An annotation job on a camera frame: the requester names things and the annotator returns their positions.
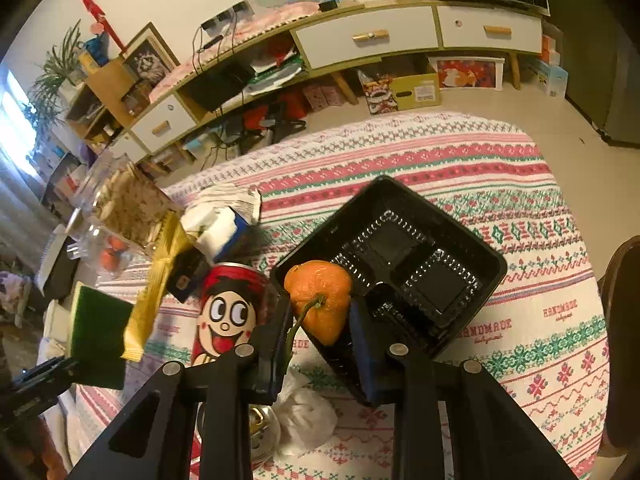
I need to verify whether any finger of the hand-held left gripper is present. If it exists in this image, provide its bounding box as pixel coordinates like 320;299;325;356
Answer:
11;356;82;400

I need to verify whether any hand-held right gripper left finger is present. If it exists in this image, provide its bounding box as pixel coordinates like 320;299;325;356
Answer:
65;300;297;480

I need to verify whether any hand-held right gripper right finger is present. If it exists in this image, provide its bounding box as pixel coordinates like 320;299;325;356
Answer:
349;297;576;480

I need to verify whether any green sponge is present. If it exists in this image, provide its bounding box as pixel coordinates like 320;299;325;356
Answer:
67;282;133;391

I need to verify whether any red cartoon drink can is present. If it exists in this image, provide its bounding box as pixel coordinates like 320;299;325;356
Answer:
191;262;275;367

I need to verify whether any black plastic tray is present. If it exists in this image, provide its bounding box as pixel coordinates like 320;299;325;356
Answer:
270;175;508;406

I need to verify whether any yellow snack packet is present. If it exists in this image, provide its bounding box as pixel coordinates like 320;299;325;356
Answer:
121;210;193;363

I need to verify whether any round brown stool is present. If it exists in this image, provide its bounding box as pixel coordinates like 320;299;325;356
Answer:
597;235;640;456

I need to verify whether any crumpled white plastic wrap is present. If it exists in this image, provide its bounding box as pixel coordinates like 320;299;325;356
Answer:
275;367;338;456

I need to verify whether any small shiny cup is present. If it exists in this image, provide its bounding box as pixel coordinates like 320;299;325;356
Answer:
197;400;281;461

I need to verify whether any black box with white top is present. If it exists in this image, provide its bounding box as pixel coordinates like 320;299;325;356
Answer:
35;225;81;296

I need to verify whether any small black packet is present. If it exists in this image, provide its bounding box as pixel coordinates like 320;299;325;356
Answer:
165;250;208;303

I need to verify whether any small clear glass jar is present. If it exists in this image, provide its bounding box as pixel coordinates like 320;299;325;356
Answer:
65;220;132;281

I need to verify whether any blue and white carton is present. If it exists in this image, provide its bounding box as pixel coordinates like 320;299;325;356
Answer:
182;205;251;266

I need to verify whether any white printed bag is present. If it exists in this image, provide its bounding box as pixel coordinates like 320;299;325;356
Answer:
192;183;263;226

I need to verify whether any glass jar of seeds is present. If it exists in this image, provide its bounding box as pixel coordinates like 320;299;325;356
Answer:
75;152;176;248

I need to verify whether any white cabinet drawer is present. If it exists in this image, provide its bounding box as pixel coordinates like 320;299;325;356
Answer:
295;6;441;70
437;6;543;56
131;92;198;153

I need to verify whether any yellow cardboard box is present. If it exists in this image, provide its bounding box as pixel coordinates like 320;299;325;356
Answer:
357;71;443;116

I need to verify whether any black electronic box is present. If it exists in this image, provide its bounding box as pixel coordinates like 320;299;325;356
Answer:
182;60;256;111

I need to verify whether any stack of papers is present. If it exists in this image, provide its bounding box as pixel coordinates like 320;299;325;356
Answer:
245;52;306;93

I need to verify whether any yellow wooden shelf unit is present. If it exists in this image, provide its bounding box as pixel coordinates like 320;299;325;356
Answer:
65;57;141;141

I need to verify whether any white framed red picture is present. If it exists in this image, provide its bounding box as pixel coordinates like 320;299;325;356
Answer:
429;56;506;92

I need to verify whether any potted green plant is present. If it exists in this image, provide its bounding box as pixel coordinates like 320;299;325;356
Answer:
30;20;88;106

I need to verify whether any framed cat picture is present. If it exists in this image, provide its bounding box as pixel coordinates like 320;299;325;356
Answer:
120;22;181;86

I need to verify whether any blue plastic object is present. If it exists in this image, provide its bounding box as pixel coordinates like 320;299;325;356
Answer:
82;35;111;66

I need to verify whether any white and yellow cabinet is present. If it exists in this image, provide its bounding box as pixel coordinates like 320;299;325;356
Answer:
107;0;543;161

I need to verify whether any light blue box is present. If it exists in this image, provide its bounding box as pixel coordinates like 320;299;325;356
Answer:
530;57;571;98

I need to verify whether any black power strip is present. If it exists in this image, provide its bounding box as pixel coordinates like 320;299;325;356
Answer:
200;2;251;33

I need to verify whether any red hanging decoration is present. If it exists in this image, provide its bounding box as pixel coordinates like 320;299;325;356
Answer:
67;0;123;51

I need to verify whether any dark tall appliance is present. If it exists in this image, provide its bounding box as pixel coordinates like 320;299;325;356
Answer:
542;0;640;148

